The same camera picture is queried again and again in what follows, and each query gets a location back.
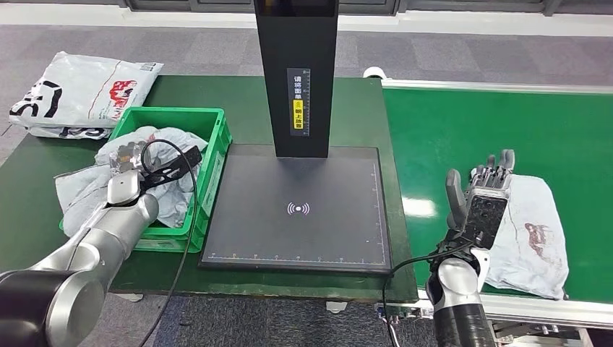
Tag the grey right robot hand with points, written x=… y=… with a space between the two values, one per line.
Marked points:
x=457 y=201

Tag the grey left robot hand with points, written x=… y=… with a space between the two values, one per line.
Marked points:
x=127 y=158

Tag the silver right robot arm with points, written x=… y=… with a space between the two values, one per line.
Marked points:
x=455 y=282

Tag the white poly parcel black print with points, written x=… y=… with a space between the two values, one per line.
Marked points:
x=67 y=131

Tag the green conveyor belt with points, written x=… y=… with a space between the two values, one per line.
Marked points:
x=479 y=129

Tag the white poly parcel red logo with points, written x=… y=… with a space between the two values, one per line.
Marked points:
x=81 y=86

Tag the white conveyor roller end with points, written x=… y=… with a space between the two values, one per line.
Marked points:
x=373 y=73

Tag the green plastic crate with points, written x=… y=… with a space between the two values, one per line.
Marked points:
x=182 y=120

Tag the white crate side label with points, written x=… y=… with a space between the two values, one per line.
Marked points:
x=213 y=184

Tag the white table foot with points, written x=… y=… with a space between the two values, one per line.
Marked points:
x=335 y=306
x=129 y=297

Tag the dark grey scanner platform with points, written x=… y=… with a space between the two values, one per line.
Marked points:
x=311 y=230

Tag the black yellow column label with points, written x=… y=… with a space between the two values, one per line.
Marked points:
x=298 y=96

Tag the black scanner column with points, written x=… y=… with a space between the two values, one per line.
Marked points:
x=287 y=43

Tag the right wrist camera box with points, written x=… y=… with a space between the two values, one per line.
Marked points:
x=486 y=218

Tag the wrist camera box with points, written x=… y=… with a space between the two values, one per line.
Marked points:
x=184 y=160
x=486 y=218

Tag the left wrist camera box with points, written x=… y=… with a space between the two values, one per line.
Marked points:
x=184 y=160

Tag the aluminium conveyor frame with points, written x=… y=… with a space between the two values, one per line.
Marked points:
x=574 y=313

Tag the dark window frame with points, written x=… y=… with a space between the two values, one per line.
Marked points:
x=431 y=6

